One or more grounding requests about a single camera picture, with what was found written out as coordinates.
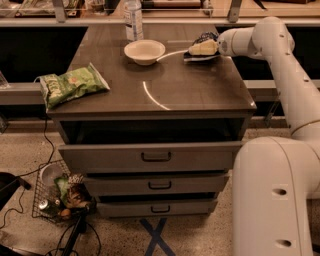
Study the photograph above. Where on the grey drawer cabinet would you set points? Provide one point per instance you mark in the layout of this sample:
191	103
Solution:
170	101

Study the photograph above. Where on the wire basket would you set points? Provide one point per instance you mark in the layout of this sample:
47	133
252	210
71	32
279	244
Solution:
47	204

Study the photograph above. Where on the bottom grey drawer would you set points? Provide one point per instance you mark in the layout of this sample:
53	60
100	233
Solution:
156	208

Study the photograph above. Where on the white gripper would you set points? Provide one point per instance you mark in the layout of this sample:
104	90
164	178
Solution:
225	45

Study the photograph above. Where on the white bowl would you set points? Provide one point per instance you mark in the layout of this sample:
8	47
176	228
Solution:
144	52

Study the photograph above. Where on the blue chip bag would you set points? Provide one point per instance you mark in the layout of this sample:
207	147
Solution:
203	37

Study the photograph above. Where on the middle grey drawer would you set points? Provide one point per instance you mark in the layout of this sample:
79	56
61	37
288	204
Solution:
156	184

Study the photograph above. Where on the black tripod stand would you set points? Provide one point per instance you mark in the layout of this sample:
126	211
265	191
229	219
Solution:
78	228

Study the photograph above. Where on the green jalapeno chip bag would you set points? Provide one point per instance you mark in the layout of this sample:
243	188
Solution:
74	84

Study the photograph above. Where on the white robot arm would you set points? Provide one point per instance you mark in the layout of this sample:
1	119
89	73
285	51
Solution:
273	177

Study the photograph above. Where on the grey drawer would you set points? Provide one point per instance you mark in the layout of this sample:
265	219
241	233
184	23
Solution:
138	158
156	208
156	184

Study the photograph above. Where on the top grey drawer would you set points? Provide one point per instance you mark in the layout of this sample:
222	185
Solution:
138	158

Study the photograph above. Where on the clear plastic water bottle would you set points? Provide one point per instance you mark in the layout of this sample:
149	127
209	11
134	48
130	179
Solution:
133	20

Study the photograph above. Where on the snack bag in basket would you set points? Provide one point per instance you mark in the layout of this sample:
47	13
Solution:
73	192

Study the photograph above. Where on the silver cup in basket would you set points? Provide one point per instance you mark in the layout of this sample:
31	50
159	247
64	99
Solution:
49	173

